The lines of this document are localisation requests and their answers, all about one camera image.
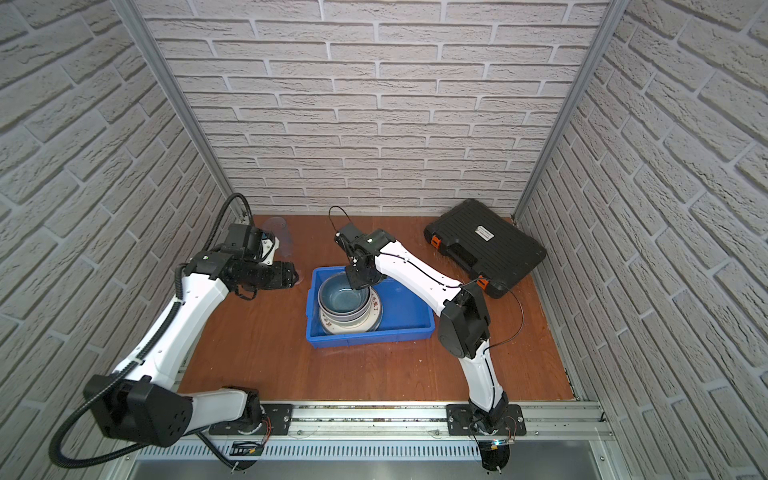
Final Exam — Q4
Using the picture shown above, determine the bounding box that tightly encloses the grey blue bowl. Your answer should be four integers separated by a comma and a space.
318, 273, 371, 309

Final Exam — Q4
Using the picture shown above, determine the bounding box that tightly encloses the orange sunburst white plate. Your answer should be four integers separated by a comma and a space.
319, 291, 383, 335

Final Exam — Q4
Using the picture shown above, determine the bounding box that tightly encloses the lavender bowl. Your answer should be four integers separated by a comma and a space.
319, 298, 372, 325

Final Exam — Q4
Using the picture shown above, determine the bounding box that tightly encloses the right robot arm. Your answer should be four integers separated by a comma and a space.
334, 223, 508, 434

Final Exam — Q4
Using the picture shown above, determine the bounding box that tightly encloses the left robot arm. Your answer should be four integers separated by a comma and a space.
84, 224, 298, 447

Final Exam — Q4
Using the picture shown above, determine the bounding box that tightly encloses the blue plastic bin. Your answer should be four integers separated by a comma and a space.
306, 266, 436, 348

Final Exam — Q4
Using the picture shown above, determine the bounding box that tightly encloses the black tool case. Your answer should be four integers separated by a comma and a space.
424, 199, 547, 299

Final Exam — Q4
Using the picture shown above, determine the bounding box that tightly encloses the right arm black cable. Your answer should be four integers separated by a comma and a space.
327, 205, 526, 457

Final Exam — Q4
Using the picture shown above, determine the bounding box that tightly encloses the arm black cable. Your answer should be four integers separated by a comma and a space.
327, 205, 526, 457
47, 193, 256, 472

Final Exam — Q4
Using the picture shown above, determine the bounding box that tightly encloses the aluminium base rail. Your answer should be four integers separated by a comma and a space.
122, 398, 616, 463

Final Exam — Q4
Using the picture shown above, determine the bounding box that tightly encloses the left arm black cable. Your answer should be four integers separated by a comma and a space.
47, 193, 256, 472

